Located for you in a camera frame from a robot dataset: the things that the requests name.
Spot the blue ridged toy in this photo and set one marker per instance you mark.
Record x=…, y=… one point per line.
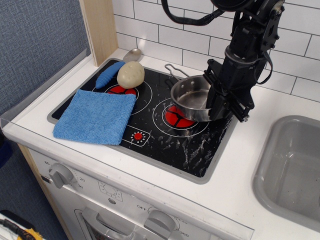
x=105, y=77

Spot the beige toy potato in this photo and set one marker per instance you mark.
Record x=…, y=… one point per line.
x=131, y=75

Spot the wooden post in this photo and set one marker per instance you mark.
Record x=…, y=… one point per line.
x=99, y=21

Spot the grey oven knob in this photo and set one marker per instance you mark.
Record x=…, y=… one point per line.
x=60, y=175
x=160, y=224

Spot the black toy stovetop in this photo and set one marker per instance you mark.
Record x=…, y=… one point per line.
x=158, y=134

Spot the grey sink basin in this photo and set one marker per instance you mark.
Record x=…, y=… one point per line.
x=287, y=178

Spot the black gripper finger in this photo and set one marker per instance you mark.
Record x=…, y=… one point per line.
x=239, y=110
x=217, y=105

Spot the grey right oven knob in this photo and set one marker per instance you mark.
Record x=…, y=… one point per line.
x=160, y=224

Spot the grey left oven knob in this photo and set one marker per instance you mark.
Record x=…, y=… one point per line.
x=60, y=175

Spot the white toy oven front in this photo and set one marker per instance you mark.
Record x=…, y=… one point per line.
x=94, y=210

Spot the blue cloth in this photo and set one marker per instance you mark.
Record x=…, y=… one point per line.
x=95, y=118

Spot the metal spoon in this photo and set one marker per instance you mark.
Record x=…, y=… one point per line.
x=133, y=55

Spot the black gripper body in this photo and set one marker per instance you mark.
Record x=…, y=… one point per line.
x=232, y=80

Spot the stainless steel pot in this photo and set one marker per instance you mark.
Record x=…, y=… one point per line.
x=190, y=94

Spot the yellow object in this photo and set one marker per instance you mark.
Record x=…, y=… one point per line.
x=31, y=234

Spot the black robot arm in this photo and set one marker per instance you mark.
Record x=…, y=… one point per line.
x=254, y=33

